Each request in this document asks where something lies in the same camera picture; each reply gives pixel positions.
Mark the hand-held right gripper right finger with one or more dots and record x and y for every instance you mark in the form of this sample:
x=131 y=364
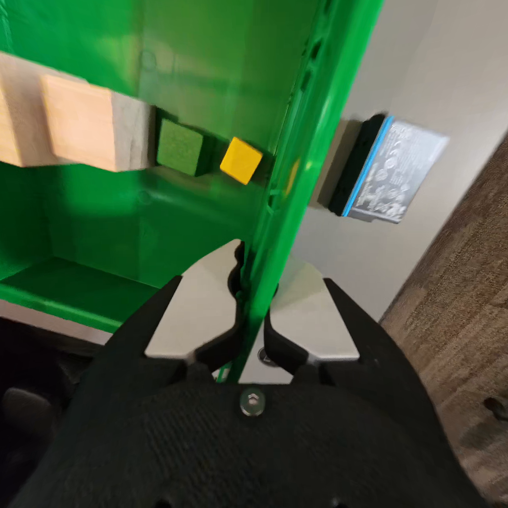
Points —
x=313 y=317

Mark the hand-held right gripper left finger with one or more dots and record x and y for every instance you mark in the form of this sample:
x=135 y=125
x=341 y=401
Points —
x=194 y=313

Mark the green plastic bin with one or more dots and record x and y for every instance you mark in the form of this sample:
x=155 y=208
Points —
x=119 y=222

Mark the yellow cube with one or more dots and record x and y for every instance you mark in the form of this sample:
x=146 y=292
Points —
x=240 y=158

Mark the green cube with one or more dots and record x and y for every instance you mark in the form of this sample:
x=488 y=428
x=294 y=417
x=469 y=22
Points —
x=178 y=145

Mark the medium wooden cube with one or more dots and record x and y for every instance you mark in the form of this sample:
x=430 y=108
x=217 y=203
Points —
x=79 y=123

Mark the large wooden cube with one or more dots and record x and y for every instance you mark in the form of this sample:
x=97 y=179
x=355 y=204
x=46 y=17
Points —
x=20 y=119

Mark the round metal desk cap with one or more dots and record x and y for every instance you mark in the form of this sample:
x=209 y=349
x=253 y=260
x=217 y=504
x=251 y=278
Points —
x=266 y=355

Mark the grey desk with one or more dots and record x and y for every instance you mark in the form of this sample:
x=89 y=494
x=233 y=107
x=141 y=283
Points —
x=397 y=59

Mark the small black blue-striped box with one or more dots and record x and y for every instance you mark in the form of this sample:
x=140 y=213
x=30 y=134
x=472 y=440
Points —
x=393 y=174

